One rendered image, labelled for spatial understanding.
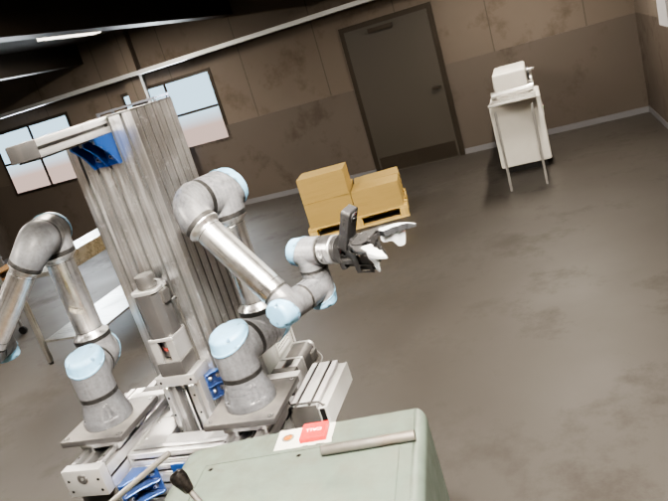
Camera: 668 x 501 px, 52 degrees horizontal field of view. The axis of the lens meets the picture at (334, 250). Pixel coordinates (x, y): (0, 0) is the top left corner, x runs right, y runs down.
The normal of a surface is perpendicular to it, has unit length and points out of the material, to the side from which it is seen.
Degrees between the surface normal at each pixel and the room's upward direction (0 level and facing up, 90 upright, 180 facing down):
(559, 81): 90
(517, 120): 90
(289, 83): 90
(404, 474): 0
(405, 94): 90
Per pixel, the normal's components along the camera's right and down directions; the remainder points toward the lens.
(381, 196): -0.10, 0.32
